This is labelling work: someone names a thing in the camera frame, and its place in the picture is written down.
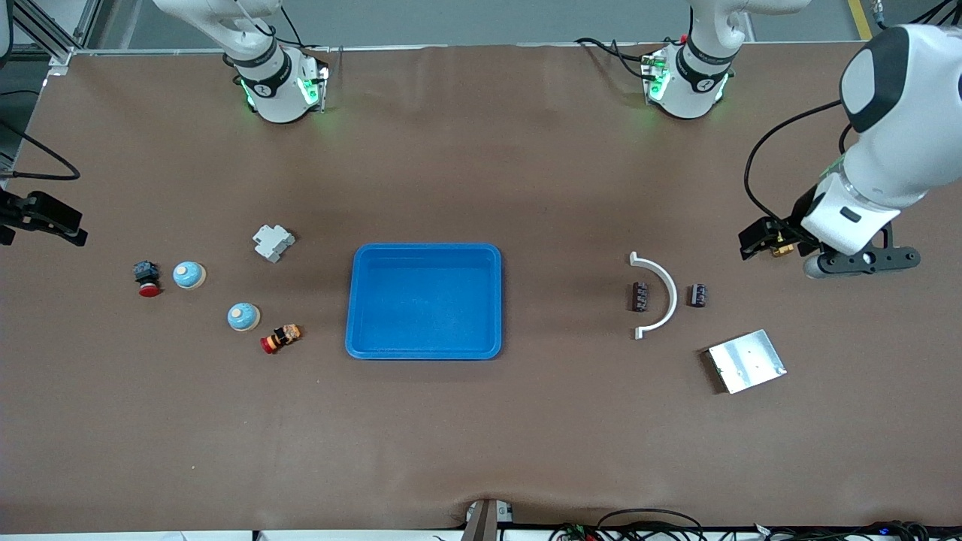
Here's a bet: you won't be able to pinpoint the red button black block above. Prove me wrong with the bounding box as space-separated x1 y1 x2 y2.
133 260 162 298

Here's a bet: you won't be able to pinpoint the aluminium metal plate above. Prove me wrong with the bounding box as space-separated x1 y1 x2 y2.
706 329 788 394

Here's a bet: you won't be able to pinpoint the white grey plastic clip part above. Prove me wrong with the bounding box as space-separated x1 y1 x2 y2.
253 224 295 264

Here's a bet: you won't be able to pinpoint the red yellow push button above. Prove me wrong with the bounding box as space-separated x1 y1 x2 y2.
260 324 303 355

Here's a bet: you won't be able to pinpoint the blue plastic tray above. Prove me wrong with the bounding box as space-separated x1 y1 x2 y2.
345 243 503 361

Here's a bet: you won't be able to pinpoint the grey metal table clamp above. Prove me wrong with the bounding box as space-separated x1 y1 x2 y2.
461 498 516 541

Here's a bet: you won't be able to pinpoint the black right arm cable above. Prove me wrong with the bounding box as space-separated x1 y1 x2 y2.
0 120 81 181

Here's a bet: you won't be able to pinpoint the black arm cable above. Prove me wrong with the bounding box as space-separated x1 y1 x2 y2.
743 98 854 226
0 120 81 181

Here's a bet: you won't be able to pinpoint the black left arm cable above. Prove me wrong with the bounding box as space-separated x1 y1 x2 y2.
743 98 854 226

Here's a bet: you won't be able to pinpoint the white curved half ring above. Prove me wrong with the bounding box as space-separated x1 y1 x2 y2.
629 252 678 340

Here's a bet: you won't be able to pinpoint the aluminium frame profile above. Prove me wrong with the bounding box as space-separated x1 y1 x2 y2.
0 0 102 76

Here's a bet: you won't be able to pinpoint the black left base cables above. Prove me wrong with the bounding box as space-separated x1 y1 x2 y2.
575 36 655 80

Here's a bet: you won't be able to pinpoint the black base cables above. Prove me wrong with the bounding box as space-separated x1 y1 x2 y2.
280 4 331 53
575 36 655 80

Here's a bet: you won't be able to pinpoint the black right base cables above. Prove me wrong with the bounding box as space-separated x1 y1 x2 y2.
280 4 331 53

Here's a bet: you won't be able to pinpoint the cable bundle with connectors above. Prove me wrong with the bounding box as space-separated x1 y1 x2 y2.
752 520 933 541

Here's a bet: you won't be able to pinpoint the black cable loop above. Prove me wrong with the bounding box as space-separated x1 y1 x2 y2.
549 509 705 541

